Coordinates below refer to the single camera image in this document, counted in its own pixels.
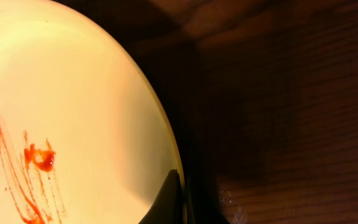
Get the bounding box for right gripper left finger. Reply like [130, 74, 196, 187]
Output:
[139, 169, 183, 224]

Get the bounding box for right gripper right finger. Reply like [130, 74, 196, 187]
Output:
[186, 176, 230, 224]

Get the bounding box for yellow plate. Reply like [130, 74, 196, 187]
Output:
[0, 1, 183, 223]

